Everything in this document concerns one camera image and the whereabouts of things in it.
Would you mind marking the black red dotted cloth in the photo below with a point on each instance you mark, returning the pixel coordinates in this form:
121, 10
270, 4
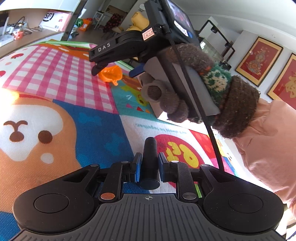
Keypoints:
112, 23

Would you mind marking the glass aquarium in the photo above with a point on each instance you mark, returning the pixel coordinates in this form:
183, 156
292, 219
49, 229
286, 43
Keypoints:
216, 55

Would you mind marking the black cylinder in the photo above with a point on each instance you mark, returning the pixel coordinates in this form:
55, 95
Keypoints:
149, 162

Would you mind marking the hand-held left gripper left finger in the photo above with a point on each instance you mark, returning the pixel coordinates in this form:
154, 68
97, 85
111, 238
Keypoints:
138, 169

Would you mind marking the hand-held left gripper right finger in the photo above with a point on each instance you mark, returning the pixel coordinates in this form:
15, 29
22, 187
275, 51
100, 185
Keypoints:
163, 169

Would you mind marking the black lamp rail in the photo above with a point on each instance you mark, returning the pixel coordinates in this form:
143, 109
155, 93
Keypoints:
217, 25

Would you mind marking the yellow leather armchair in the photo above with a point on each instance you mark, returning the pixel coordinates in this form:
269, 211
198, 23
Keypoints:
138, 22

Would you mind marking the pink white courier box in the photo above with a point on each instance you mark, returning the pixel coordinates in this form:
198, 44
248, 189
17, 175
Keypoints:
54, 20

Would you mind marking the orange translucent toy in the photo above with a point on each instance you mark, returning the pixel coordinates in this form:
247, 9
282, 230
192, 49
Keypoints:
111, 74

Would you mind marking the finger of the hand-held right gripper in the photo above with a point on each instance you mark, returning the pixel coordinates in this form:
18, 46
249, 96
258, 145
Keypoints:
98, 68
136, 71

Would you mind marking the white television cabinet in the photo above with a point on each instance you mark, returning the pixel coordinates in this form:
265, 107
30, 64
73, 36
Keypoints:
46, 4

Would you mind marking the white shelf trolley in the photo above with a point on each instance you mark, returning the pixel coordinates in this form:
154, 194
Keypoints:
99, 19

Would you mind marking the colourful printed play mat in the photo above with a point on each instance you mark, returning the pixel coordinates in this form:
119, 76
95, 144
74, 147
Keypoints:
69, 115

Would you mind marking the orange bag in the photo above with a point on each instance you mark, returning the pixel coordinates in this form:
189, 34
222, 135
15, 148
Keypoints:
85, 25

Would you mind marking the red framed picture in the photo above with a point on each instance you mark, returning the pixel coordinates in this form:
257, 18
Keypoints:
259, 61
285, 81

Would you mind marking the watermelon ball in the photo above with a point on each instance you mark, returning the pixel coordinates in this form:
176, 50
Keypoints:
78, 22

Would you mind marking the person's right hand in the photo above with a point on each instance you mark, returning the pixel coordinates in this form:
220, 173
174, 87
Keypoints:
217, 83

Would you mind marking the white router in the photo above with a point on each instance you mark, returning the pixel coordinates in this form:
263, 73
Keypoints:
5, 34

